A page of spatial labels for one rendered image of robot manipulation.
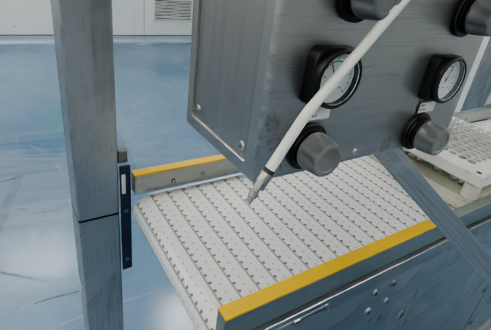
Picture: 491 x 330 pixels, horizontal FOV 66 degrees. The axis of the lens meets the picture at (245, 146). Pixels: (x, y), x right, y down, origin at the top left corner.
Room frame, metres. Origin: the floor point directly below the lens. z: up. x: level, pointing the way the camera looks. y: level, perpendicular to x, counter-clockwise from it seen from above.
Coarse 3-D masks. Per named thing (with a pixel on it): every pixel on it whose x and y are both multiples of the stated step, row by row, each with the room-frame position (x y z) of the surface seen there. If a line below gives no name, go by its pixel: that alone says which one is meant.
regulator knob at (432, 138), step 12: (420, 108) 0.30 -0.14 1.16; (432, 108) 0.31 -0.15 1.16; (420, 120) 0.29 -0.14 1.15; (432, 120) 0.29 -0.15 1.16; (408, 132) 0.29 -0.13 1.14; (420, 132) 0.28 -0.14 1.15; (432, 132) 0.28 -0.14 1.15; (444, 132) 0.28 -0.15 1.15; (408, 144) 0.29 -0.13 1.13; (420, 144) 0.28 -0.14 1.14; (432, 144) 0.27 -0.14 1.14; (444, 144) 0.28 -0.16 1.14
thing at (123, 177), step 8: (120, 168) 0.46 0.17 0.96; (128, 168) 0.47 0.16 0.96; (120, 176) 0.46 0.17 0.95; (128, 176) 0.47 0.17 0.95; (120, 184) 0.46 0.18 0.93; (128, 184) 0.47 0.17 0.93; (120, 192) 0.46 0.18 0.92; (128, 192) 0.47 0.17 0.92; (120, 200) 0.46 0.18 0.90; (128, 200) 0.47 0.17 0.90; (128, 208) 0.47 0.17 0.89; (128, 216) 0.47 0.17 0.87; (128, 224) 0.47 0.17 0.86; (128, 232) 0.47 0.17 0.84; (128, 240) 0.47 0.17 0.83; (128, 248) 0.47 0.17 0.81; (128, 256) 0.47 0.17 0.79; (128, 264) 0.47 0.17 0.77
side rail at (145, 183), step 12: (480, 108) 1.05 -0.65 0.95; (468, 120) 1.00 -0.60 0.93; (192, 168) 0.52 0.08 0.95; (204, 168) 0.53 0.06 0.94; (216, 168) 0.54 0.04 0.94; (228, 168) 0.55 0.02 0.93; (132, 180) 0.47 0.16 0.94; (144, 180) 0.47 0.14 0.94; (156, 180) 0.48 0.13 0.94; (168, 180) 0.49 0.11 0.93; (180, 180) 0.50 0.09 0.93; (192, 180) 0.52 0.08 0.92; (144, 192) 0.47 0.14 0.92
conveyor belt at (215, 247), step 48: (192, 192) 0.49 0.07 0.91; (240, 192) 0.51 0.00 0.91; (288, 192) 0.53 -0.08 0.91; (336, 192) 0.55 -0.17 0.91; (384, 192) 0.57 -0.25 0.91; (192, 240) 0.38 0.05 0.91; (240, 240) 0.40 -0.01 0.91; (288, 240) 0.41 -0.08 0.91; (336, 240) 0.42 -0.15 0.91; (192, 288) 0.31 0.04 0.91; (240, 288) 0.32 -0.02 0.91
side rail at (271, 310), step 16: (464, 208) 0.50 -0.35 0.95; (480, 208) 0.51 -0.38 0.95; (464, 224) 0.49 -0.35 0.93; (416, 240) 0.41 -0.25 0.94; (432, 240) 0.44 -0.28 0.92; (384, 256) 0.38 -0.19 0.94; (400, 256) 0.40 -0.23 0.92; (336, 272) 0.33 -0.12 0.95; (352, 272) 0.34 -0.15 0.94; (368, 272) 0.36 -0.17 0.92; (304, 288) 0.30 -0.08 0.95; (320, 288) 0.31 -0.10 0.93; (272, 304) 0.27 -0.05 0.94; (288, 304) 0.29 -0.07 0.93; (240, 320) 0.25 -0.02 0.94; (256, 320) 0.26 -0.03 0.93
